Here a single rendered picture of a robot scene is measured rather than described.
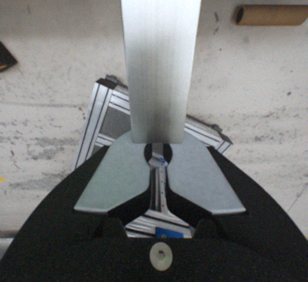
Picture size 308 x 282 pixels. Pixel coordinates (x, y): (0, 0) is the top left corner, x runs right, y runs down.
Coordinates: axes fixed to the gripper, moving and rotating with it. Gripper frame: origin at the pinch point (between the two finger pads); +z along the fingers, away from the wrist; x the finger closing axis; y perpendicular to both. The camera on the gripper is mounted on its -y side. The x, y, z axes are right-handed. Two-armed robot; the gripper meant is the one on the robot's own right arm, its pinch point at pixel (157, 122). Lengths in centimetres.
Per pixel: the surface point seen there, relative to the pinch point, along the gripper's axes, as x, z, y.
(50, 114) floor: -75, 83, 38
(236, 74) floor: 49, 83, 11
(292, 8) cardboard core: 62, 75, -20
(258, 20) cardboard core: 48, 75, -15
